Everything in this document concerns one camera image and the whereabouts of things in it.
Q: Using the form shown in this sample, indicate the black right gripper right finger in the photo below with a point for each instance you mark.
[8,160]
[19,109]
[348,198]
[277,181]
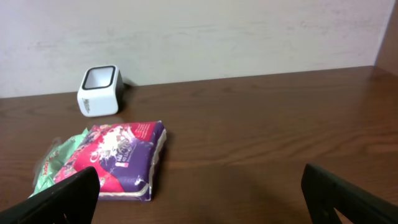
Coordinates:
[327,194]

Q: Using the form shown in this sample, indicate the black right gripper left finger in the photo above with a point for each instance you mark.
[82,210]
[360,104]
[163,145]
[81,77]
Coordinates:
[73,200]

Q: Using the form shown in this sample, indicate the green wipes packet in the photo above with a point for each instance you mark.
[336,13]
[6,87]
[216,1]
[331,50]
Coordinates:
[55,157]

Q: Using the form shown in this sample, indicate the purple red snack pack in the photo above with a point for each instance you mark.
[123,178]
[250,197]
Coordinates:
[125,157]

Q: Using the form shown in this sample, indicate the white barcode scanner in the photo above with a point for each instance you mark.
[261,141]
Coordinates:
[101,91]

